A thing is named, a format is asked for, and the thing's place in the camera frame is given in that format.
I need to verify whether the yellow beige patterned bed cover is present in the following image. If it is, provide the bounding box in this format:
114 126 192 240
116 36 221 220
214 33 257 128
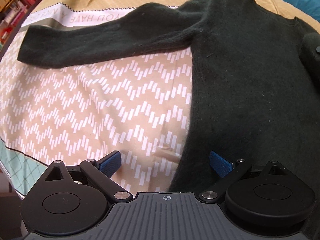
1 0 319 193

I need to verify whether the mint green checked sheet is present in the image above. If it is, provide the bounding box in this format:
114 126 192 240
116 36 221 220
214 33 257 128
1 140 47 198

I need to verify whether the wooden storage shelf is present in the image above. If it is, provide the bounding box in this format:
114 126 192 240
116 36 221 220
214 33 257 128
1 0 38 48

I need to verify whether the dark green knit sweater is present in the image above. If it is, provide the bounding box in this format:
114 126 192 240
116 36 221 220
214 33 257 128
17 0 320 238

